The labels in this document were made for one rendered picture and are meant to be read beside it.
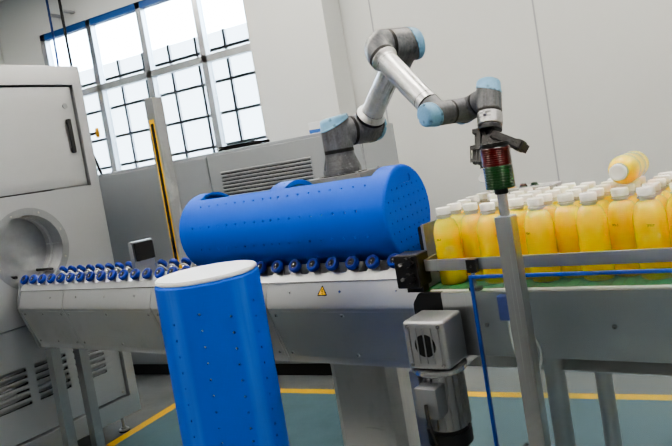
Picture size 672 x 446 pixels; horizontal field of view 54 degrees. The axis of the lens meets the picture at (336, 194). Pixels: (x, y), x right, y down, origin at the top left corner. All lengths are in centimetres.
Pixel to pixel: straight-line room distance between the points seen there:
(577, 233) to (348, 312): 74
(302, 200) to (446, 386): 74
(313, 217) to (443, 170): 290
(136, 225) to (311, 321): 270
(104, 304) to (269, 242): 97
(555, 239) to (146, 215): 334
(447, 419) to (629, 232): 62
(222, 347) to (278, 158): 231
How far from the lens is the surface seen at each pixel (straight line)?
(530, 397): 156
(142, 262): 284
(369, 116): 254
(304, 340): 221
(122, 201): 473
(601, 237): 164
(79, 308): 304
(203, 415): 181
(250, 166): 403
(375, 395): 258
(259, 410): 182
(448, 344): 163
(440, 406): 165
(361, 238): 193
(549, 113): 465
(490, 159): 143
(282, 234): 210
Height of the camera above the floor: 128
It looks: 3 degrees down
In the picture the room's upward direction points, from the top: 9 degrees counter-clockwise
